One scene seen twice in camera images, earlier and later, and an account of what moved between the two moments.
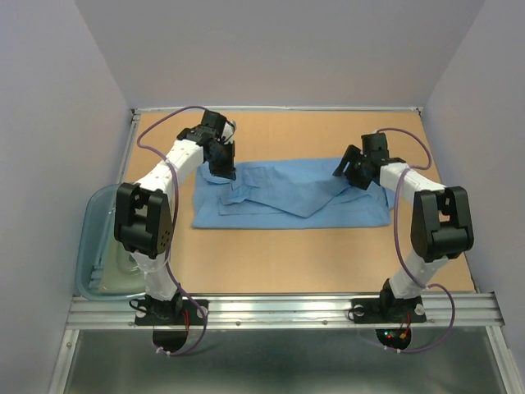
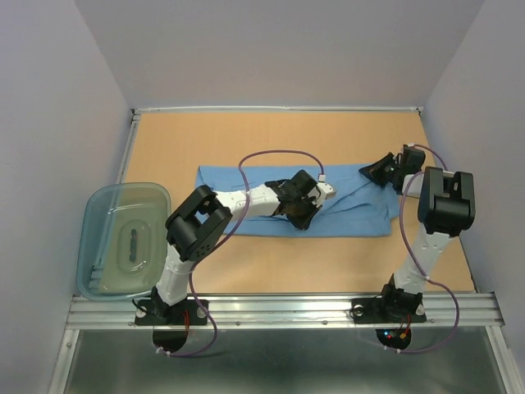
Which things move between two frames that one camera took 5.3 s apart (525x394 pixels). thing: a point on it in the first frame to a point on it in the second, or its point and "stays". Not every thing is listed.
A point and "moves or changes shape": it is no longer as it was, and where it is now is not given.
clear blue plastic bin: (106, 270) stays
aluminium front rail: (478, 310) stays
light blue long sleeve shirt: (304, 194) moves or changes shape
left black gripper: (226, 171) to (303, 223)
